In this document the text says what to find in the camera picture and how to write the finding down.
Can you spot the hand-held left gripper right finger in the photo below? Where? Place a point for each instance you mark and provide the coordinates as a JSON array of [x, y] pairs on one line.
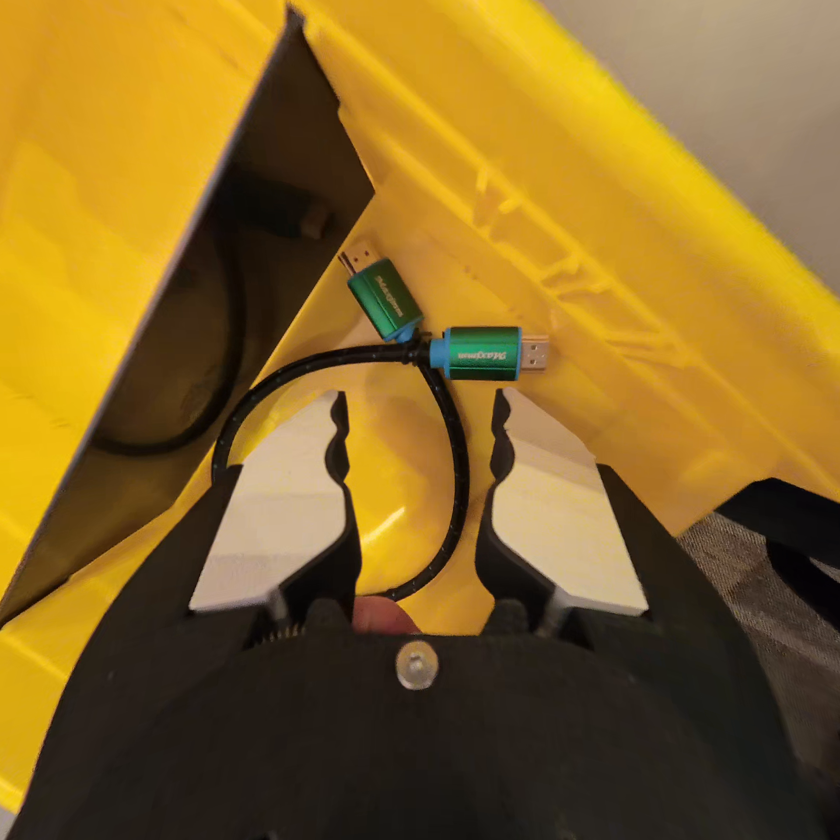
[[565, 525]]

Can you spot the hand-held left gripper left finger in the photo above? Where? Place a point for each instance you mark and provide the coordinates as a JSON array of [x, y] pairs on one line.
[[276, 525]]

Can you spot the yellow plastic bin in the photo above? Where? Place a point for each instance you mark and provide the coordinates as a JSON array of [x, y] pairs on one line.
[[591, 263]]

